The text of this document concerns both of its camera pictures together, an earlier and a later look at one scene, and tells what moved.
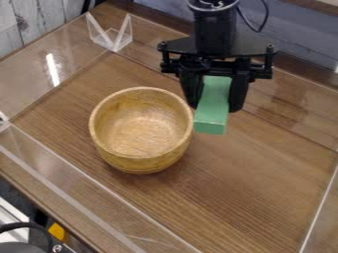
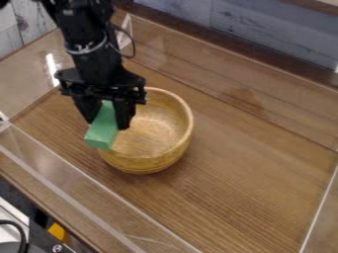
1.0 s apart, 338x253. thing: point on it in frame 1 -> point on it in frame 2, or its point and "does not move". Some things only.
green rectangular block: (211, 114) -> (101, 129)
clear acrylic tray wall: (90, 211) does not move
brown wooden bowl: (140, 128) does not move
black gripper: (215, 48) -> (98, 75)
